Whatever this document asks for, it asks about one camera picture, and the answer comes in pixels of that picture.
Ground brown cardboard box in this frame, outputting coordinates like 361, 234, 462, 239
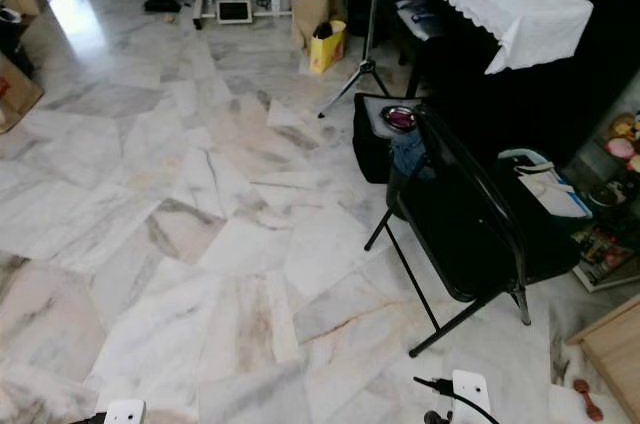
0, 54, 47, 134

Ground black bin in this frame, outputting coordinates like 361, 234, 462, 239
0, 9, 34, 57

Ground white framed tablet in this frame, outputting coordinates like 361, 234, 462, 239
216, 0, 254, 25

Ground yellow shopping bag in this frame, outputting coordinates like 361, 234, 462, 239
308, 20, 348, 75

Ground brown paper bag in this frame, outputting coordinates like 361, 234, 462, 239
292, 0, 337, 50

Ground black tripod stand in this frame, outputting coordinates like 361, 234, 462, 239
317, 0, 397, 120

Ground pink metal bowl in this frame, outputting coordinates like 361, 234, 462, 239
382, 104, 421, 134

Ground blue denim cloth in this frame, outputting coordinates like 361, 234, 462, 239
392, 131, 432, 181

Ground black folding chair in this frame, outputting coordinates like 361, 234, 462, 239
365, 104, 596, 357

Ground white lace tablecloth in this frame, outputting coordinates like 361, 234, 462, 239
385, 0, 595, 76

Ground black piano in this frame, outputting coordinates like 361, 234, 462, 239
345, 0, 640, 171

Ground white tote bag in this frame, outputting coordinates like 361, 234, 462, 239
498, 148, 595, 221

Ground low shelf with books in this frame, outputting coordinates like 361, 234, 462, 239
573, 224, 640, 293

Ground red-brown dumbbell toy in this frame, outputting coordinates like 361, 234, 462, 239
573, 378, 607, 423

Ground pink plush toy pile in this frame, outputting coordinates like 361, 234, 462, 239
604, 112, 640, 176

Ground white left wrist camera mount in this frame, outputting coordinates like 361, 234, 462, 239
102, 399, 147, 424

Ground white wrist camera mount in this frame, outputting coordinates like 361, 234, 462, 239
452, 370, 494, 424
102, 399, 147, 424

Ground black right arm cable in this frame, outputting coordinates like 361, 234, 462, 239
412, 376, 502, 424

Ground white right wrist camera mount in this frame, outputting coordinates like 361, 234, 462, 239
452, 370, 494, 424

